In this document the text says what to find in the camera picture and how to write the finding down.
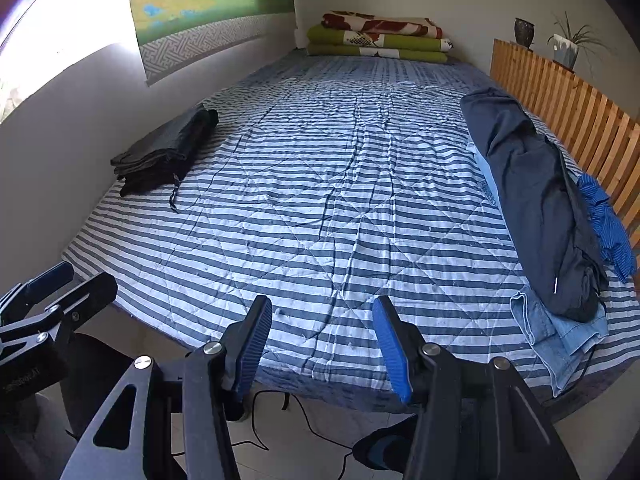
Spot potted green plant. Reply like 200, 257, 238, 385
546, 10, 613, 72

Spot grey houndstooth shorts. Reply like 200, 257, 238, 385
111, 106, 219, 173

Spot bright window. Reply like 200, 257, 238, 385
0, 0, 131, 126

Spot wooden slatted rail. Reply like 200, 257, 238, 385
490, 37, 640, 251

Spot green map wall poster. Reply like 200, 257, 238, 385
125, 0, 296, 86

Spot striped blue white bed quilt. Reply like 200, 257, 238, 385
60, 50, 640, 423

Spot navy jacket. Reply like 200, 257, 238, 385
460, 87, 610, 323

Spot blue striped garment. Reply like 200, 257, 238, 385
577, 172, 640, 283

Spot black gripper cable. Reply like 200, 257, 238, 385
562, 342, 603, 397

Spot black folded clothes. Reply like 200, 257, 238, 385
110, 150, 201, 211

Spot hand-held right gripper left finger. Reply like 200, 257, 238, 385
62, 295, 273, 480

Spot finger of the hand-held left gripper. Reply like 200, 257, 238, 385
0, 272, 118, 361
0, 261, 75, 328

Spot person's right leg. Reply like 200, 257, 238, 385
352, 416, 422, 476

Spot red cream folded blanket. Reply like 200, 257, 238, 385
321, 10, 445, 40

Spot black floor cable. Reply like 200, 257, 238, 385
247, 389, 361, 480

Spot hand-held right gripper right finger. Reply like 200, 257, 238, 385
372, 296, 581, 480

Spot dark ceramic vase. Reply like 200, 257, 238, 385
515, 17, 536, 50

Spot green folded quilt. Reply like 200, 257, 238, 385
306, 25, 453, 65

